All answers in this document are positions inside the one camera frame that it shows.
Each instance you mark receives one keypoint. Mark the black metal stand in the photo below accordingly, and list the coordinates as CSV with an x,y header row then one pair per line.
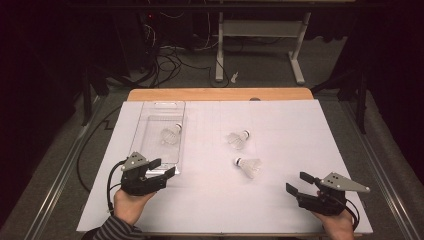
x,y
87,100
361,106

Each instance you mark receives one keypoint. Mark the small white floor object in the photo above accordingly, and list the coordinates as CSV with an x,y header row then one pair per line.
x,y
234,77

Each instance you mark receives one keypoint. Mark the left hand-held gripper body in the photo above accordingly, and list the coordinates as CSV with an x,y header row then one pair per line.
x,y
138,183

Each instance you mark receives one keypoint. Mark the round table hole cap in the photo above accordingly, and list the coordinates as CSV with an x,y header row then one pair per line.
x,y
255,99

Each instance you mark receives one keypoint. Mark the person's right hand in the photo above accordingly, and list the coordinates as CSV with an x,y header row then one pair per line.
x,y
338,226

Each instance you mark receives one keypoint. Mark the wooden table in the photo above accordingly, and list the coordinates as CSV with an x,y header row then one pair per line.
x,y
216,94

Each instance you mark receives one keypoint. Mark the white table cover sheet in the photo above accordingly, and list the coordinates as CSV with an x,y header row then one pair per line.
x,y
206,200

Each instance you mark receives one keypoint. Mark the person's left hand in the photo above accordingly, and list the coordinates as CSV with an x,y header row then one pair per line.
x,y
128,206

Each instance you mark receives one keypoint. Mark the dark curtain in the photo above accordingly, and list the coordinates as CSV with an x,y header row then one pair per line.
x,y
400,83
33,83

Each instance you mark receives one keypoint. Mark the aluminium floor rail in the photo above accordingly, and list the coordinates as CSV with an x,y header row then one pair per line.
x,y
383,181
61,176

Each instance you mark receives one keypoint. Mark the black equipment case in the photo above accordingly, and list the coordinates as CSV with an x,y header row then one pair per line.
x,y
133,40

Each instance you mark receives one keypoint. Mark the white metal stand frame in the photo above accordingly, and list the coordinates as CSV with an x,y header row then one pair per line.
x,y
260,28

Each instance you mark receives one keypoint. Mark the clear plastic storage box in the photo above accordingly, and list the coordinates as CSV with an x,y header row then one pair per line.
x,y
156,113

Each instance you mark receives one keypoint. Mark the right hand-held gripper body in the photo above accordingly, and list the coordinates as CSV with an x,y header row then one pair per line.
x,y
328,203

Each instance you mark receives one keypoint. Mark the white feather shuttlecock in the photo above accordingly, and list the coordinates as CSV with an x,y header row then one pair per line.
x,y
170,136
237,139
250,166

